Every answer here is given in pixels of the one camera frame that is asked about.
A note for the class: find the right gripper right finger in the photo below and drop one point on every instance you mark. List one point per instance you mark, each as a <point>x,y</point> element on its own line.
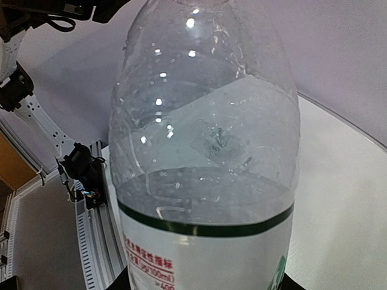
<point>289,284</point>

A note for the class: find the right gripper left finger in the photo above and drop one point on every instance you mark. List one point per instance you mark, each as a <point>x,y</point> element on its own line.
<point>121,282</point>

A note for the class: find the clear bottle red white label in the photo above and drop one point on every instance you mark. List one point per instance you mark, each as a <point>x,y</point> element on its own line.
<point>203,147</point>

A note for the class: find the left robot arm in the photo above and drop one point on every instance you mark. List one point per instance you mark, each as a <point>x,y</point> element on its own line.
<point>56,72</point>

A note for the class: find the aluminium front rail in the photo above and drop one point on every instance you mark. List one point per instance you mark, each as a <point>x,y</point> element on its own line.
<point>52,237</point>

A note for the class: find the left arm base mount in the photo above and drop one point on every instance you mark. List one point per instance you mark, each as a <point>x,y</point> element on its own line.
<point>82,175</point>

